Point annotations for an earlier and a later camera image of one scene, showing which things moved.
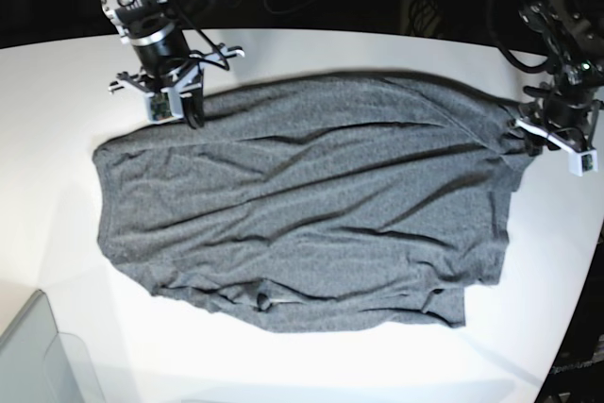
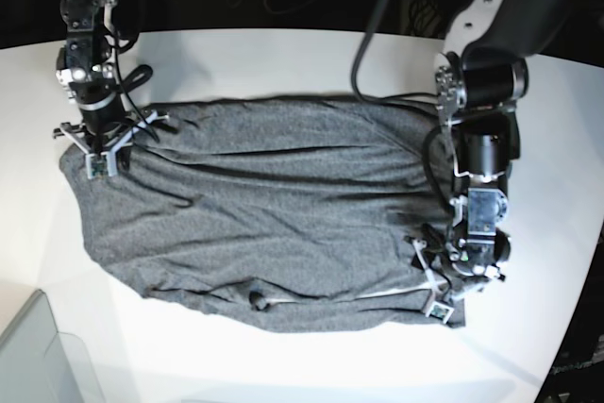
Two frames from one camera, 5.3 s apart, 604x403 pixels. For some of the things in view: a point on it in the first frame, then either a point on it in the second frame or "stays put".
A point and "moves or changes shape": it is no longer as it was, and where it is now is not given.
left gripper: x=166 y=63 to x=107 y=125
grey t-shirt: x=358 y=203 moves or changes shape
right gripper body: x=567 y=121 to x=463 y=268
